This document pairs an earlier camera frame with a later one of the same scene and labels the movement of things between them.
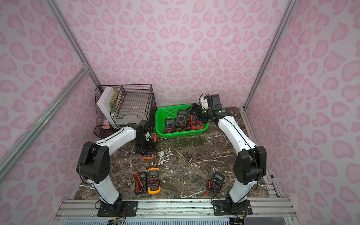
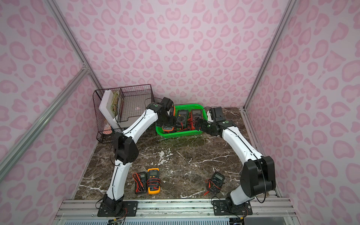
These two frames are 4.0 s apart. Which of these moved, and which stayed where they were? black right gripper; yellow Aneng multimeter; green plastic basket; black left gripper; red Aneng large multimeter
Moved: black left gripper; black right gripper
Stayed: yellow Aneng multimeter; green plastic basket; red Aneng large multimeter
